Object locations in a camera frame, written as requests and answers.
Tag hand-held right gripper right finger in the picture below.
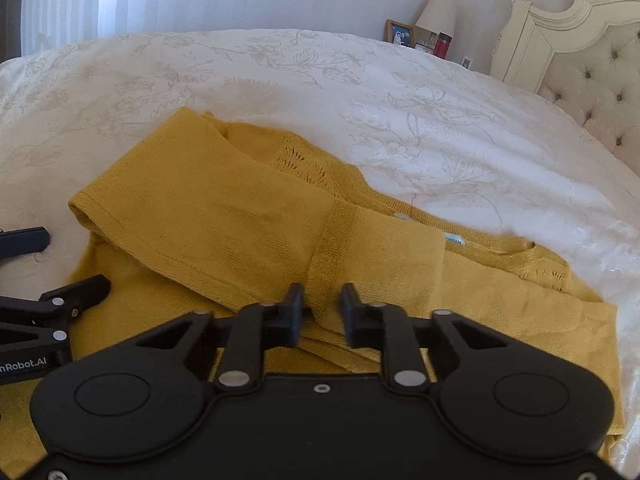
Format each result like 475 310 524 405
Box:
340 282 512 394

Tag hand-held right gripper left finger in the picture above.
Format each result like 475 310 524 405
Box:
132 282 306 394

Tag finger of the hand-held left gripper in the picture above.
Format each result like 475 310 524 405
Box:
0 274 112 357
0 227 50 262

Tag yellow knit sweater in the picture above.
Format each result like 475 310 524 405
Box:
0 106 627 480

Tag white floral bedspread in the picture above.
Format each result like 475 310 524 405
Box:
0 29 640 480

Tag cream table lamp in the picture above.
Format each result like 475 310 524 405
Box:
414 0 457 47

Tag cream tufted headboard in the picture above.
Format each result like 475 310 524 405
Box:
490 0 640 179

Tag wooden photo frame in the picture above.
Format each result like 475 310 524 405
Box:
383 19 416 49

